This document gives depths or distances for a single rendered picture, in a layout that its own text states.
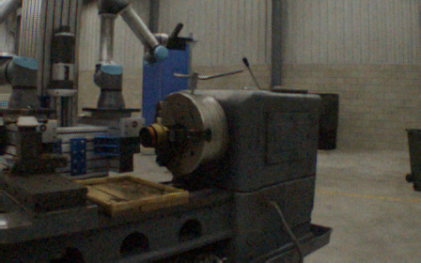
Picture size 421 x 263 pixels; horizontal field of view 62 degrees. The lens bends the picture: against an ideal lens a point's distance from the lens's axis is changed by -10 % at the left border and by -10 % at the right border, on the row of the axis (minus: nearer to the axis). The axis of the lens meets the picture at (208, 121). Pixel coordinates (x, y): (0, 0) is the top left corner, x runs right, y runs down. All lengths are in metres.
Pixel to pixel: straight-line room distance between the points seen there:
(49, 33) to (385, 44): 10.25
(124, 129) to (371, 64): 9.98
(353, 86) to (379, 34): 1.71
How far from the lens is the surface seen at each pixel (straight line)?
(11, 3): 1.72
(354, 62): 11.47
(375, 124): 11.31
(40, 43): 1.98
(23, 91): 1.73
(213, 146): 1.40
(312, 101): 1.81
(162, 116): 1.45
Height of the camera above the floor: 1.21
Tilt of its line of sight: 3 degrees down
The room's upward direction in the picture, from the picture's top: 1 degrees clockwise
